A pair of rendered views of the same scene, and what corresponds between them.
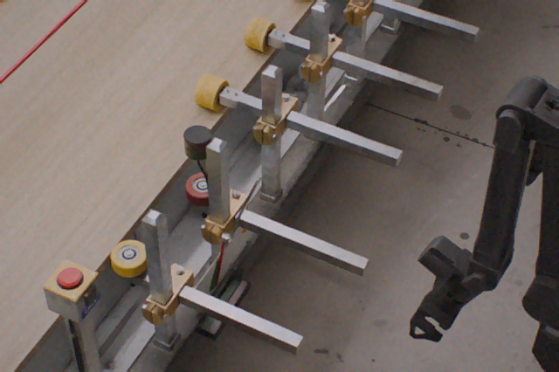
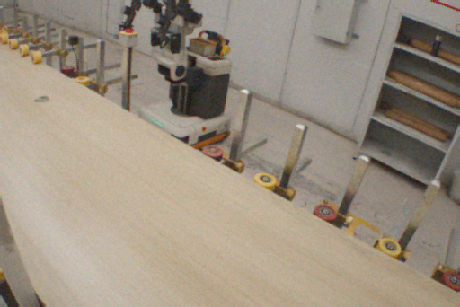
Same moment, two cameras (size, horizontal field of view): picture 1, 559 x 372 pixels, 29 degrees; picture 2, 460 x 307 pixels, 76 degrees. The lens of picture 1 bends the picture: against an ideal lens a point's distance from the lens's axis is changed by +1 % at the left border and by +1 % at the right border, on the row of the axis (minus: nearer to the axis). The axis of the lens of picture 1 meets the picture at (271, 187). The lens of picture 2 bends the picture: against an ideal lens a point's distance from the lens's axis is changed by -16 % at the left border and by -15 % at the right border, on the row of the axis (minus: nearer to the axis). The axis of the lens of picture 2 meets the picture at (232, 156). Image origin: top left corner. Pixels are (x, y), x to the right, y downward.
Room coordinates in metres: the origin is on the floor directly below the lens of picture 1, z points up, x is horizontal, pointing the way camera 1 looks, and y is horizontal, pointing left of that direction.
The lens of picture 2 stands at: (0.42, 1.92, 1.60)
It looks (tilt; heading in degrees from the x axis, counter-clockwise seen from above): 31 degrees down; 275
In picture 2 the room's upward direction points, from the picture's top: 10 degrees clockwise
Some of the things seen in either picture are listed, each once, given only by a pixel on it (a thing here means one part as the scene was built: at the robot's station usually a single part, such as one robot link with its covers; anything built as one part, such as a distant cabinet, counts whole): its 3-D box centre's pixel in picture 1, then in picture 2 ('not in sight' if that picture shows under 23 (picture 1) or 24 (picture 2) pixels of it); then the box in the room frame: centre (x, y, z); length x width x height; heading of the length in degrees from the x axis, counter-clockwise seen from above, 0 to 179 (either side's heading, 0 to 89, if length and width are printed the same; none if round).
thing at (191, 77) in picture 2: not in sight; (180, 74); (1.19, -0.71, 0.68); 0.28 x 0.27 x 0.25; 148
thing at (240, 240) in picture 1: (224, 263); not in sight; (1.59, 0.11, 0.75); 0.26 x 0.01 x 0.10; 153
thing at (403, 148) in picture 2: not in sight; (421, 102); (-1.04, -1.22, 0.78); 0.90 x 0.45 x 1.55; 153
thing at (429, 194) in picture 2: not in sight; (406, 236); (-0.15, 1.03, 0.90); 0.04 x 0.04 x 0.48; 63
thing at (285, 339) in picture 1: (209, 306); (109, 82); (1.39, 0.13, 0.84); 0.43 x 0.03 x 0.04; 63
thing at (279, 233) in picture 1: (279, 233); (93, 70); (1.60, -0.02, 0.84); 0.43 x 0.03 x 0.04; 63
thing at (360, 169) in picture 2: not in sight; (343, 211); (0.07, 0.92, 0.87); 0.04 x 0.04 x 0.48; 63
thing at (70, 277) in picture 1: (70, 278); not in sight; (1.17, 0.35, 1.22); 0.04 x 0.04 x 0.02
